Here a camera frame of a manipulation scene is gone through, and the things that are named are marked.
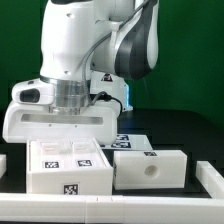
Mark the white block at left edge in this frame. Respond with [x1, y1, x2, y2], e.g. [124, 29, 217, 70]
[0, 154, 7, 179]

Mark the white small door panel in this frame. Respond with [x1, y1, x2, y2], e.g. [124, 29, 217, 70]
[29, 140, 74, 172]

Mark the grey braided camera cable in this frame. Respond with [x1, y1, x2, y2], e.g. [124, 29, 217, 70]
[80, 0, 158, 111]

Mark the white cabinet door panel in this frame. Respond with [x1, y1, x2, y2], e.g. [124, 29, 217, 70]
[71, 138, 111, 169]

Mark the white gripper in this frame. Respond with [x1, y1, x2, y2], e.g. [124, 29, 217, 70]
[2, 101, 119, 144]

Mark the white front rail bar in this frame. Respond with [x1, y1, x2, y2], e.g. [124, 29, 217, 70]
[0, 161, 224, 224]

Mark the white cabinet body box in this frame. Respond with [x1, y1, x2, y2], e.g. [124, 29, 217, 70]
[26, 139, 113, 195]

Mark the white cabinet top block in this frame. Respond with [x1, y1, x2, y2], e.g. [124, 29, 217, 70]
[113, 150, 187, 190]

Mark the white flat marker plate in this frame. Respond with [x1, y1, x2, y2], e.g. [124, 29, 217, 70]
[101, 134, 152, 151]

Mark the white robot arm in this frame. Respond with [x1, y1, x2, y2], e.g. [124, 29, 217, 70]
[3, 0, 159, 144]

